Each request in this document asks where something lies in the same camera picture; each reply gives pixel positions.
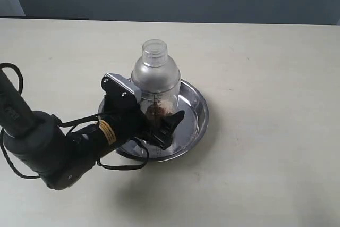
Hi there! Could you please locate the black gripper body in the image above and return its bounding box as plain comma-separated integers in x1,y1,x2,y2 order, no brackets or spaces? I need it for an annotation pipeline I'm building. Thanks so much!
100,76,154,145

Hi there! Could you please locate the clear plastic shaker bottle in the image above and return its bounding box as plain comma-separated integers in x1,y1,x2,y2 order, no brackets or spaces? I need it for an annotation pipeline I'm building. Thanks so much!
131,39,181,126

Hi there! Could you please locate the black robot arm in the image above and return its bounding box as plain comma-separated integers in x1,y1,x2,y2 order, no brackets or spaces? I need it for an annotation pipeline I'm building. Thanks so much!
1,73,185,190

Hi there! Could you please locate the round stainless steel plate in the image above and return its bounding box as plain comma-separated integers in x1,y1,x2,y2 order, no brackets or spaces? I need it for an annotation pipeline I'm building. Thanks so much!
98,79,209,162

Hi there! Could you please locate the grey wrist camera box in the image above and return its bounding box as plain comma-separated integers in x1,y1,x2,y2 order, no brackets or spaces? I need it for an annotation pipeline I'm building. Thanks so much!
105,73,142,103

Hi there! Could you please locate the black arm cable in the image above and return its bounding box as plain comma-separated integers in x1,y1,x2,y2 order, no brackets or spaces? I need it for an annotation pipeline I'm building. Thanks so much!
0,63,149,179

